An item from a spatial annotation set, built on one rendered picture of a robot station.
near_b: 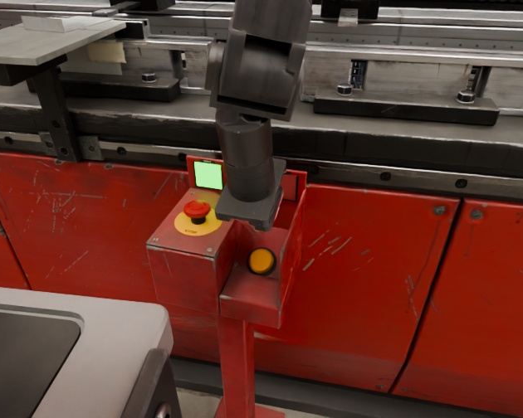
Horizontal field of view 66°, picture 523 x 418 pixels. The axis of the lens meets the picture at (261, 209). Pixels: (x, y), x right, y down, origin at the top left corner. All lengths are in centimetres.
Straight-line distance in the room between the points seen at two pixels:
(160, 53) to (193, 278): 44
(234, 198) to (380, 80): 40
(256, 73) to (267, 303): 34
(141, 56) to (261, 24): 52
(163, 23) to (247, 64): 76
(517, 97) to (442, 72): 14
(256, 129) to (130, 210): 53
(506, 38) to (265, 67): 78
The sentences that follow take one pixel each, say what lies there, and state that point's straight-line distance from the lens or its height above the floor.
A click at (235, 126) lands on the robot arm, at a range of 41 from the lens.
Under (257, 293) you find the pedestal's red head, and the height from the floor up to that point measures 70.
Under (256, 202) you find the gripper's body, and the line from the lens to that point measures 47.
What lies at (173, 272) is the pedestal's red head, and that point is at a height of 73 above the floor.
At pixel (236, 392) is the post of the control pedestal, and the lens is 91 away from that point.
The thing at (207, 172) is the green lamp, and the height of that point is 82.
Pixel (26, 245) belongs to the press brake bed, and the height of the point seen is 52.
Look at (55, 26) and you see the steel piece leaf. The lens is 81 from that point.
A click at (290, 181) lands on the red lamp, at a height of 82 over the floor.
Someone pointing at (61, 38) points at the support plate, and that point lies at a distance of 77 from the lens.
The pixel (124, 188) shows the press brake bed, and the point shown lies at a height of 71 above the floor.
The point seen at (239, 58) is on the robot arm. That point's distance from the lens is 37.
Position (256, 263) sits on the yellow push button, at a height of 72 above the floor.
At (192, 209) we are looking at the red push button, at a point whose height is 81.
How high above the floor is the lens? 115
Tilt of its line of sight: 35 degrees down
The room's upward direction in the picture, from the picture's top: straight up
